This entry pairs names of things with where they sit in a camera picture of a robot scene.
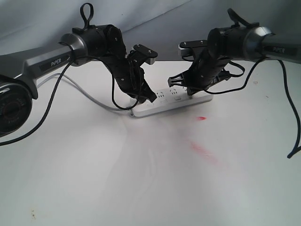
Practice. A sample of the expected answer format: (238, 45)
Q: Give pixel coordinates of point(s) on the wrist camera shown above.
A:
(189, 50)
(143, 54)

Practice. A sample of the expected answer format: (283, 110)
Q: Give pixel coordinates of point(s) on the white power strip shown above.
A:
(169, 99)

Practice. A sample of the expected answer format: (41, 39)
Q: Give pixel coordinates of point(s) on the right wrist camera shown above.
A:
(189, 50)

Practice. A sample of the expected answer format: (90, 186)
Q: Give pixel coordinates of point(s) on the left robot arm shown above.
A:
(19, 71)

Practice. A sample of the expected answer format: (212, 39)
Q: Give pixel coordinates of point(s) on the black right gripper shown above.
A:
(201, 74)

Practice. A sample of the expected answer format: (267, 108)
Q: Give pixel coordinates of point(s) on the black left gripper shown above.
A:
(127, 73)

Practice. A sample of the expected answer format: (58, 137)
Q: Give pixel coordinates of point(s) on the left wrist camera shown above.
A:
(143, 54)

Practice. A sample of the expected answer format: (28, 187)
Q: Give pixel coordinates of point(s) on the white backdrop cloth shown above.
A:
(158, 24)

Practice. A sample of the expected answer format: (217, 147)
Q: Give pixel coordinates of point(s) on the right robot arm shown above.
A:
(241, 41)

